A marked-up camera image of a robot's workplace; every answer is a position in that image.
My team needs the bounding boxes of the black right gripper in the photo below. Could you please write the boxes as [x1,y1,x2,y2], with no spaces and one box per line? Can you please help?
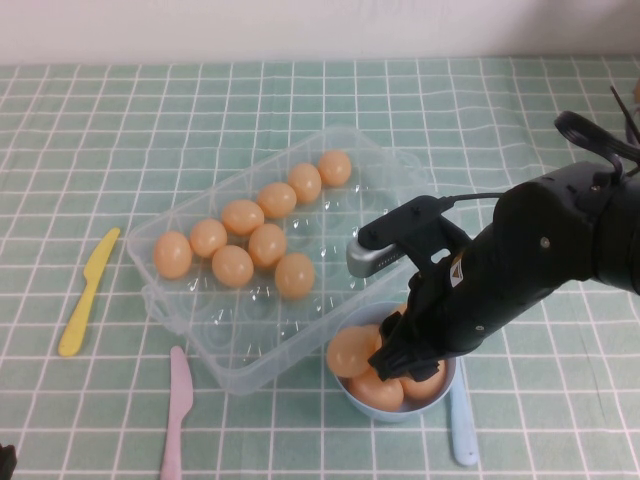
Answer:
[368,244,506,385]

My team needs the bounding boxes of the transparent plastic egg box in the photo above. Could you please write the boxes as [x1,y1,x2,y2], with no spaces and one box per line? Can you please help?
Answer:
[124,124,459,397]

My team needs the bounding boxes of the light blue bowl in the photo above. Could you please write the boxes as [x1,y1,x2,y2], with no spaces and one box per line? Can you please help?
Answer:
[329,301,459,425]

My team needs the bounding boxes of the light blue plastic fork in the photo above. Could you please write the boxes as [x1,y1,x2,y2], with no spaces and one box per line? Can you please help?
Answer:
[448,367,480,467]

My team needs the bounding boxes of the pink plastic knife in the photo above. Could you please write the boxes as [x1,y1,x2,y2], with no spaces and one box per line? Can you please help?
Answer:
[159,345,195,480]

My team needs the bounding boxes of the yellow plastic knife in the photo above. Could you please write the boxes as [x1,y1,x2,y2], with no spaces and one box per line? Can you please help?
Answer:
[58,227,122,358]

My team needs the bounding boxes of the green checked tablecloth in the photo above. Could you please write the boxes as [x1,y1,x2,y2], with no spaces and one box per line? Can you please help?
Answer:
[0,55,640,480]

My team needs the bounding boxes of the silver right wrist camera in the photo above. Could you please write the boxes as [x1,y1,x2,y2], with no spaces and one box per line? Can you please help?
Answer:
[344,237,401,277]

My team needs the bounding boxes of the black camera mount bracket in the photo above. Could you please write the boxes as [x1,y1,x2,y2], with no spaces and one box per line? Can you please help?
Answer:
[357,194,471,271]

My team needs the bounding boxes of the thin black camera cable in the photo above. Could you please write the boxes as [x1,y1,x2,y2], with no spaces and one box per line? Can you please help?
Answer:
[439,192,504,205]

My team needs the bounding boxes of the flat black cable loop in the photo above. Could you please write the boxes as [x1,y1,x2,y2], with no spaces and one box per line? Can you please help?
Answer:
[553,110,640,176]

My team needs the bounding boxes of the black cable tie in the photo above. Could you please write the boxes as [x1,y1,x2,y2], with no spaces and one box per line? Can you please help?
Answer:
[609,84,640,151]

